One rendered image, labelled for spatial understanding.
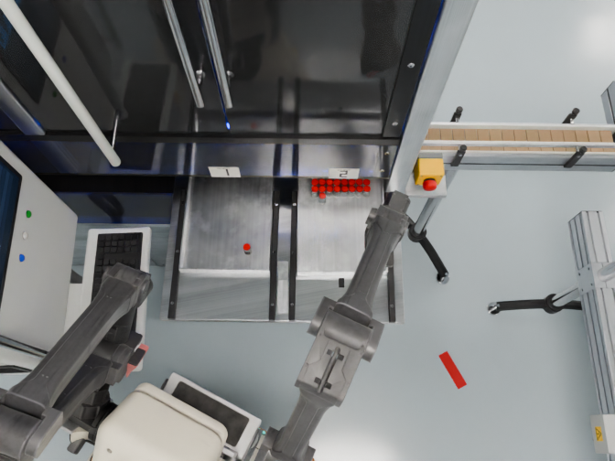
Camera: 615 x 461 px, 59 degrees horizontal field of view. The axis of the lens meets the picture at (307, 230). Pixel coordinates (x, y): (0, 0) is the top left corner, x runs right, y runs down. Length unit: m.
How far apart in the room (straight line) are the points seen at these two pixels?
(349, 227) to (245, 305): 0.39
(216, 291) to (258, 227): 0.23
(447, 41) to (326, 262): 0.76
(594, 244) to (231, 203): 1.32
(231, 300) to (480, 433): 1.33
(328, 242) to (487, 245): 1.22
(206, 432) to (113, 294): 0.31
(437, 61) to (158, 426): 0.88
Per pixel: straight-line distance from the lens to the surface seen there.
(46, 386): 0.94
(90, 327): 1.03
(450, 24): 1.10
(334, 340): 0.85
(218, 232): 1.66
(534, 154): 1.83
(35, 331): 1.62
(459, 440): 2.50
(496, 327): 2.60
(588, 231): 2.25
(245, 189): 1.71
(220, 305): 1.60
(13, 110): 1.49
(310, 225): 1.65
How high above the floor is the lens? 2.42
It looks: 69 degrees down
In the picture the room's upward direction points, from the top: straight up
